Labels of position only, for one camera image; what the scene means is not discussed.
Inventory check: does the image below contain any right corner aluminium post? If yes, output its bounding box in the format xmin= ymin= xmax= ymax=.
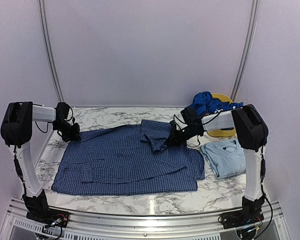
xmin=230 ymin=0 xmax=260 ymax=102

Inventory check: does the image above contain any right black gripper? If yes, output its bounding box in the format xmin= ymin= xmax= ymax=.
xmin=164 ymin=125 xmax=199 ymax=146

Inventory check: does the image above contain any left corner aluminium post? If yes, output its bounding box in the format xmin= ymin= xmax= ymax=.
xmin=38 ymin=0 xmax=64 ymax=102

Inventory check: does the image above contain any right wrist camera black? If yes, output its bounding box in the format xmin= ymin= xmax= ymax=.
xmin=180 ymin=107 xmax=202 ymax=125

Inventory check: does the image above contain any light blue t-shirt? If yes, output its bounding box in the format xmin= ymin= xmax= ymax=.
xmin=200 ymin=138 xmax=246 ymax=179

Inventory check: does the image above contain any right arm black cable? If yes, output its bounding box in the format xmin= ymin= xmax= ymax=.
xmin=173 ymin=109 xmax=231 ymax=148

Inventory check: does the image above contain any aluminium front frame rail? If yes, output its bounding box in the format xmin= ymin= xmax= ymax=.
xmin=0 ymin=198 xmax=291 ymax=240

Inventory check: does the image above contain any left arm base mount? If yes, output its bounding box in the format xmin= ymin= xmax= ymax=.
xmin=24 ymin=198 xmax=70 ymax=228

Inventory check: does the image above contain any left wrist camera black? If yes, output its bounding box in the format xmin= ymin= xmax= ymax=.
xmin=55 ymin=102 xmax=71 ymax=121

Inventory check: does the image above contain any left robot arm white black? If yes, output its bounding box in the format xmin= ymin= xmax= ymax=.
xmin=0 ymin=101 xmax=81 ymax=223

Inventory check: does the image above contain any royal blue garment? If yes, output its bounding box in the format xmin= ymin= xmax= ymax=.
xmin=186 ymin=91 xmax=244 ymax=116

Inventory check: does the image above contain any corner aluminium post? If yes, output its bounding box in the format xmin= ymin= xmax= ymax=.
xmin=38 ymin=0 xmax=64 ymax=102
xmin=230 ymin=0 xmax=260 ymax=102

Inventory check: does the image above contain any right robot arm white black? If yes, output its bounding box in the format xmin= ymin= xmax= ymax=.
xmin=165 ymin=104 xmax=269 ymax=224

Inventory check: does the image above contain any blue patterned button shirt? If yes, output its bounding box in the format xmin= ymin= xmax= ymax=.
xmin=51 ymin=120 xmax=205 ymax=196

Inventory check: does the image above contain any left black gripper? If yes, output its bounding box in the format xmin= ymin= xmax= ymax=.
xmin=53 ymin=120 xmax=81 ymax=142

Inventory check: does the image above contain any yellow plastic laundry basket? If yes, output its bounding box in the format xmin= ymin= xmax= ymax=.
xmin=207 ymin=93 xmax=236 ymax=138

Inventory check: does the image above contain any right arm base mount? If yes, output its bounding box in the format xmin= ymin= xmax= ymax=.
xmin=218 ymin=206 xmax=264 ymax=229

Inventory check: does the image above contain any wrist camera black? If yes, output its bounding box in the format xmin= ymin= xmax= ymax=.
xmin=180 ymin=107 xmax=202 ymax=125
xmin=55 ymin=102 xmax=71 ymax=121

